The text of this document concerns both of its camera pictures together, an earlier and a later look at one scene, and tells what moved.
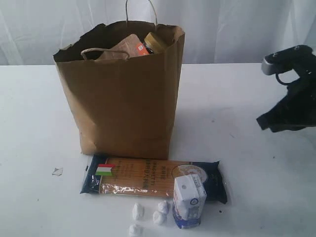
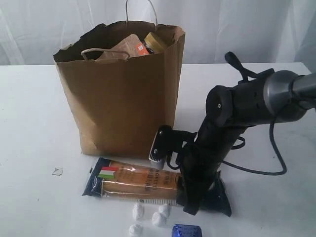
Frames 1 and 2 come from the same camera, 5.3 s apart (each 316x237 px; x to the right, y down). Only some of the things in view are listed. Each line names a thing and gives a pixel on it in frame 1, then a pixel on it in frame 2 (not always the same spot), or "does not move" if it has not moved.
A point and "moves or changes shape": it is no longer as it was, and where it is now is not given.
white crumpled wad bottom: [134, 230] does not move
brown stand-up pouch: [131, 46] does not move
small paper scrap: [58, 172] does not move
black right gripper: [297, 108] → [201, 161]
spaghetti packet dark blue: [148, 177] moves or changes shape
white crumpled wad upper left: [138, 212] does not move
